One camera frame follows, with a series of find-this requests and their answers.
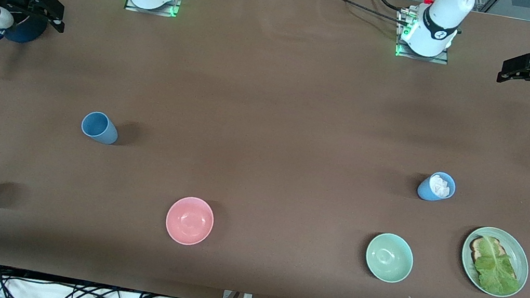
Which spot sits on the blue cup with tissue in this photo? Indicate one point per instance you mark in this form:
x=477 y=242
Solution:
x=426 y=191

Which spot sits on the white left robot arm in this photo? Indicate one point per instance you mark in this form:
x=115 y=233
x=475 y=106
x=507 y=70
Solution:
x=442 y=18

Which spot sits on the dark blue saucepan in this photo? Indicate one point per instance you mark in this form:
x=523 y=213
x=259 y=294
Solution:
x=30 y=32

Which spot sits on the crumpled white tissue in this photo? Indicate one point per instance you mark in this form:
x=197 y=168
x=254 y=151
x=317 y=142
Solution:
x=439 y=186

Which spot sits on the toast slice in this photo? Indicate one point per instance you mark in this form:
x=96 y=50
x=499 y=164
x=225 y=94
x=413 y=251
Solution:
x=478 y=249

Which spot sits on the green plate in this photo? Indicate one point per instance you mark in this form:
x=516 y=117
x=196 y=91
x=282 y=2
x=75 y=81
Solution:
x=521 y=258

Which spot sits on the green lettuce leaf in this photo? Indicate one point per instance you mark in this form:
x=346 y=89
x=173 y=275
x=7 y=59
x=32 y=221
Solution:
x=496 y=270

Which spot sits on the green bowl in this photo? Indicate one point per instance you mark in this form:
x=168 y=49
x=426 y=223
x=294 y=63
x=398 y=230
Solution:
x=389 y=258

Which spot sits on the pink bowl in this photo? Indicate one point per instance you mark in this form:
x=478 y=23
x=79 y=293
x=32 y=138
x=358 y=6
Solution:
x=189 y=221

